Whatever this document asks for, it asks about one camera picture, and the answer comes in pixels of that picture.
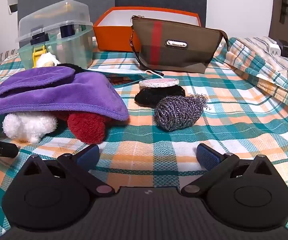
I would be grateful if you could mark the teal packet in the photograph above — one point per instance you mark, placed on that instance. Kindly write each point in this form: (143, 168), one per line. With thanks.
(119, 71)

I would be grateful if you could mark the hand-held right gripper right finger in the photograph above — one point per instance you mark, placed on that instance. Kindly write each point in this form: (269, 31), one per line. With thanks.
(209, 156)

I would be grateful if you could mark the black power adapter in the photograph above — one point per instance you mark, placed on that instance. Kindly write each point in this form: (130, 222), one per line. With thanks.
(285, 48)

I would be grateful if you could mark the white round sponge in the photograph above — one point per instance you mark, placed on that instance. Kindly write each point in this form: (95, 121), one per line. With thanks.
(159, 82)

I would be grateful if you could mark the clear plastic storage box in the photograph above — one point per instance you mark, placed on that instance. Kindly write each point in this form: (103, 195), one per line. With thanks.
(59, 37)

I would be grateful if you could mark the black mesh scrunchie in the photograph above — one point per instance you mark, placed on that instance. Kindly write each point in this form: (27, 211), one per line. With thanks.
(154, 96)

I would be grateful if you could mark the plaid pillow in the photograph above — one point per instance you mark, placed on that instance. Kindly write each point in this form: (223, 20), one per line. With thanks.
(264, 67)

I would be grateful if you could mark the orange cardboard box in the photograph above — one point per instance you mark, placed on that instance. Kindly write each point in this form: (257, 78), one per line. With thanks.
(111, 35)

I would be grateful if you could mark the plaid bedsheet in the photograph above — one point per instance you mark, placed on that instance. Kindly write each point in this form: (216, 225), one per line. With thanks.
(159, 142)

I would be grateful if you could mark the white plush sock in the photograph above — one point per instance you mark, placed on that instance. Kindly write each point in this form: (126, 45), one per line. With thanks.
(29, 126)

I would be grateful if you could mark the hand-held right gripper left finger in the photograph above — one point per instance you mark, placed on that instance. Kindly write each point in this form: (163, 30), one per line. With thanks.
(89, 155)

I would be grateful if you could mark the red fluffy sock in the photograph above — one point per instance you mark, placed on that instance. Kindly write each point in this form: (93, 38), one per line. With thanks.
(86, 127)

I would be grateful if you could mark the steel wool scourer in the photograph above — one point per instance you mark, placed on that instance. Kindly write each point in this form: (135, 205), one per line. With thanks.
(176, 112)

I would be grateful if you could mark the olive pouch with red stripe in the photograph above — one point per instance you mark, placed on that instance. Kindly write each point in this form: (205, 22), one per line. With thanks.
(179, 47)

